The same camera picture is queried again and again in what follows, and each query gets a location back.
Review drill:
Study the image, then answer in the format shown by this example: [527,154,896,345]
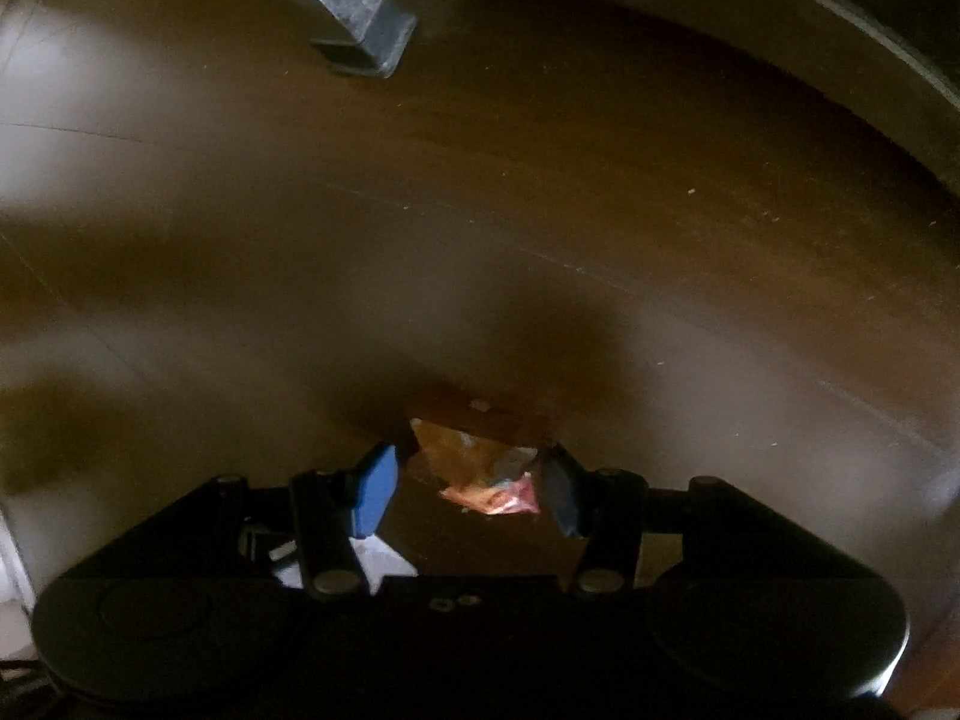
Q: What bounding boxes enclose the metal bed leg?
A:
[216,0,418,80]

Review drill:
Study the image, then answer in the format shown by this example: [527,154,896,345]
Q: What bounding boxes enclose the orange snack wrapper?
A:
[410,418,540,517]

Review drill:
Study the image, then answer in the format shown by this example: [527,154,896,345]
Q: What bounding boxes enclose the white tissue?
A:
[270,536,418,595]

